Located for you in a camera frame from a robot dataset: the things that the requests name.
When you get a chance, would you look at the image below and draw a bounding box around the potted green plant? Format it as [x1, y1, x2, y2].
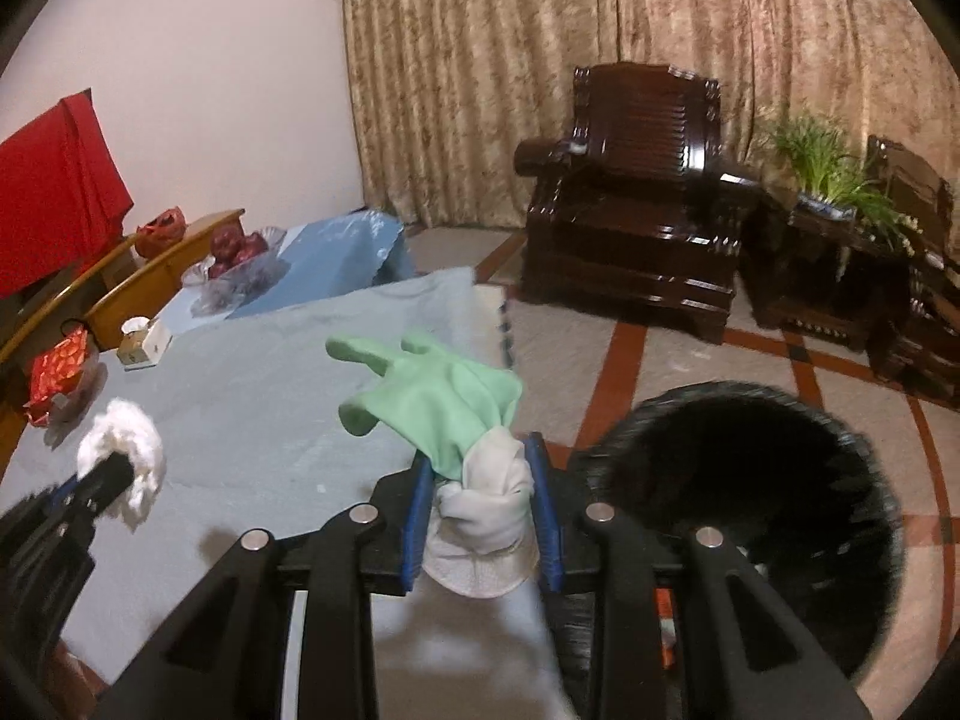
[761, 112, 913, 241]

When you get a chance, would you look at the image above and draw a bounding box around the red patterned packet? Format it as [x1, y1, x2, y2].
[22, 330, 102, 428]

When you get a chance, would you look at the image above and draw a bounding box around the beige patterned curtain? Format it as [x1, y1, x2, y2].
[330, 0, 960, 241]

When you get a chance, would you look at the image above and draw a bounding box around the green rubber glove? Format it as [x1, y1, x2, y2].
[325, 334, 541, 599]

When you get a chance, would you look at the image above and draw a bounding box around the black trash bin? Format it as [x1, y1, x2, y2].
[555, 381, 905, 720]

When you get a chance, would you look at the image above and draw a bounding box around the orange red bag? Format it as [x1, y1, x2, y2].
[135, 208, 187, 260]

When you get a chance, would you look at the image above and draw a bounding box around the dark wooden armchair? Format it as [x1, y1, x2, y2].
[866, 135, 960, 415]
[514, 62, 763, 346]

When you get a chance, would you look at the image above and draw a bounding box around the light blue tablecloth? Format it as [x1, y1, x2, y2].
[0, 266, 578, 720]

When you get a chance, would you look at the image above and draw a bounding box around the red cloth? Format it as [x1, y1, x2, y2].
[0, 88, 134, 299]

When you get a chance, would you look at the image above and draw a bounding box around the glass fruit bowl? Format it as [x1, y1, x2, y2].
[182, 229, 290, 318]

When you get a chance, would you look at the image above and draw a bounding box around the dark wooden side table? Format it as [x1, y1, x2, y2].
[742, 191, 908, 353]

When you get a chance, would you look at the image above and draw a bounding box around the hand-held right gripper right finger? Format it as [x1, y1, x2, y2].
[523, 431, 871, 720]

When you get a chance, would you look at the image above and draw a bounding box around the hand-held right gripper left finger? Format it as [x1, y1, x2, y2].
[94, 459, 436, 720]

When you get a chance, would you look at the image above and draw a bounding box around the tissue box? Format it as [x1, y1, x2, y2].
[116, 317, 173, 373]

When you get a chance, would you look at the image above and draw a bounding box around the blue plastic table cover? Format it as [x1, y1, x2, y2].
[161, 211, 415, 331]

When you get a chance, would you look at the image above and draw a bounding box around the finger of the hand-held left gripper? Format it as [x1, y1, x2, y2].
[45, 454, 136, 524]

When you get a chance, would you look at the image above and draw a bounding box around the white tissue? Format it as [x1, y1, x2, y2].
[75, 399, 166, 533]

